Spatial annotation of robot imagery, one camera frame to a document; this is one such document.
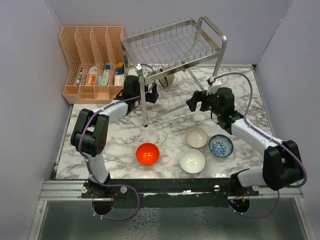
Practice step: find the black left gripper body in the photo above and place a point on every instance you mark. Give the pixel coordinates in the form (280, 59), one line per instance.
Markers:
(138, 93)

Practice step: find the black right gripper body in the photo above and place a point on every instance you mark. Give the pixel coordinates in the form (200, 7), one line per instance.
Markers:
(212, 106)

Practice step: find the dark patterned cream-inside bowl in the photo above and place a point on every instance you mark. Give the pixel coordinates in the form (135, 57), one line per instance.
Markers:
(167, 81)

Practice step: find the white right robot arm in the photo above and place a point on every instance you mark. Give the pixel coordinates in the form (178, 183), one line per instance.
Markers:
(281, 159)

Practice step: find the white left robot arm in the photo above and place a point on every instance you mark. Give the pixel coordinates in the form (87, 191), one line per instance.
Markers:
(89, 135)

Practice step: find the cream bottle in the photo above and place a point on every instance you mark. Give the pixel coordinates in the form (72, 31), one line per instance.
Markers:
(119, 79)

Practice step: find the white blue tube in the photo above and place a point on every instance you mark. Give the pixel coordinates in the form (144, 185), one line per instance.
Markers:
(106, 75)

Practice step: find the blue and white bowl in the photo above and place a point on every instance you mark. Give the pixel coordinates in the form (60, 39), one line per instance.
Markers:
(221, 146)

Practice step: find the beige speckled bowl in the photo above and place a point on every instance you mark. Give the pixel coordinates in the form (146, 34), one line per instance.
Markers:
(196, 137)

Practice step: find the orange white packet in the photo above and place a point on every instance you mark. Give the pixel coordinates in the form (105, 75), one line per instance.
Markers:
(92, 76)

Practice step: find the peach plastic file organizer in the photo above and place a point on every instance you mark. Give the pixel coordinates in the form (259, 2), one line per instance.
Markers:
(84, 47)

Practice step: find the small green white tube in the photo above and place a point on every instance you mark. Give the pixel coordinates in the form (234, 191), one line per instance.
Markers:
(79, 78)

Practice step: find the red bowl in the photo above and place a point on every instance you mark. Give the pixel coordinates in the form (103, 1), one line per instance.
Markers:
(147, 154)

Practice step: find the steel wire dish rack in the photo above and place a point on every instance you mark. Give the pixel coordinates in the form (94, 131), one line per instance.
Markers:
(172, 50)

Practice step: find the black aluminium frame rail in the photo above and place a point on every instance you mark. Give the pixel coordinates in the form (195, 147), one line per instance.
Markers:
(159, 193)

